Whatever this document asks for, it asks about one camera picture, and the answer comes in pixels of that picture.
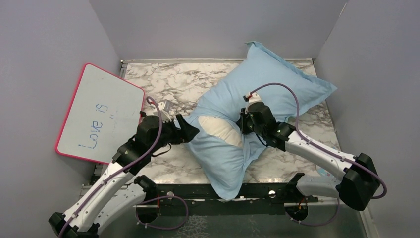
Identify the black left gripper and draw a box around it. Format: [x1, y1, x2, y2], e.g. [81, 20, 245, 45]
[150, 114, 200, 153]

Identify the white pillow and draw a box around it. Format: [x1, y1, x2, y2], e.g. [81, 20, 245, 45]
[198, 116, 243, 148]

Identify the light blue pillowcase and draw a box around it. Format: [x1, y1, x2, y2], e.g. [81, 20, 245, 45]
[186, 41, 336, 200]

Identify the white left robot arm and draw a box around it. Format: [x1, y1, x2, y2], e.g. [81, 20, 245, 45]
[49, 114, 200, 238]

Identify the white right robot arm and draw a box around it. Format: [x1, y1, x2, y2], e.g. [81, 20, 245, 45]
[236, 102, 381, 211]

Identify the pink framed whiteboard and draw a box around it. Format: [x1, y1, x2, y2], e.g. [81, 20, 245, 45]
[55, 63, 145, 164]

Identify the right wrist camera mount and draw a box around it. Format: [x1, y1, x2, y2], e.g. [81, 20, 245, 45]
[243, 92, 262, 112]

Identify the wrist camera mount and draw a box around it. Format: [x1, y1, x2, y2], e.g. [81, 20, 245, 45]
[243, 92, 262, 112]
[158, 100, 172, 123]

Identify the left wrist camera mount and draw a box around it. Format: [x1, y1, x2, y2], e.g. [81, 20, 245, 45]
[158, 100, 172, 123]

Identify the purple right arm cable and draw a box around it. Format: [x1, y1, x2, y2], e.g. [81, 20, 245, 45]
[244, 82, 388, 200]

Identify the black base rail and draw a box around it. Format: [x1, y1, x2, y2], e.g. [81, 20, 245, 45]
[136, 182, 319, 218]

